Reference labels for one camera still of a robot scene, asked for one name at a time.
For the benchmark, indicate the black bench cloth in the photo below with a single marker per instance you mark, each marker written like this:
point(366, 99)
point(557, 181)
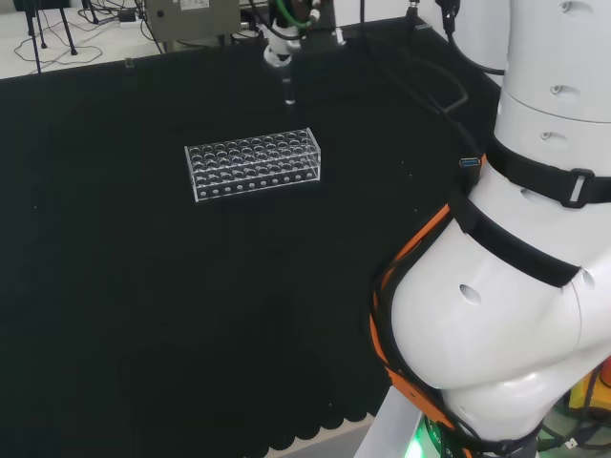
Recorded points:
point(143, 286)

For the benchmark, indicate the grey metal box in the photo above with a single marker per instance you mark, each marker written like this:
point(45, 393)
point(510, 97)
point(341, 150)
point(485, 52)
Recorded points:
point(191, 19)

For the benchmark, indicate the black power adapter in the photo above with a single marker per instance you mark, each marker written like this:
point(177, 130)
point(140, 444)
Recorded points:
point(127, 17)

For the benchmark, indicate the black tripod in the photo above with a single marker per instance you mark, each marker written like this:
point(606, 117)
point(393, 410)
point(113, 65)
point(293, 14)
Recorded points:
point(94, 14)
point(33, 28)

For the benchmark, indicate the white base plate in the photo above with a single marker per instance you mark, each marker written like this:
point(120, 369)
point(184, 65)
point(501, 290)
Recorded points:
point(386, 429)

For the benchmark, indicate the clear acrylic test tube rack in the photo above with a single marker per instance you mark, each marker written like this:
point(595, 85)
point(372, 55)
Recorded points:
point(248, 164)

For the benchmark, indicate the clear glass test tube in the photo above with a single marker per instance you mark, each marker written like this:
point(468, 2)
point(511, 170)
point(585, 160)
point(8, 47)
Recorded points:
point(288, 93)

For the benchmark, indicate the clear cloth clip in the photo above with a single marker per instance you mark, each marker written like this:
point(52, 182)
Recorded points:
point(128, 62)
point(340, 37)

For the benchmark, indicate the blue USB plug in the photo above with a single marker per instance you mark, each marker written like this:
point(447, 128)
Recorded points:
point(470, 162)

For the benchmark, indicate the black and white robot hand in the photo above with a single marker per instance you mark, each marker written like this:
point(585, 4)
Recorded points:
point(281, 45)

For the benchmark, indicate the yellow stop button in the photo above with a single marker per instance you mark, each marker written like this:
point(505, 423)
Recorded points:
point(580, 396)

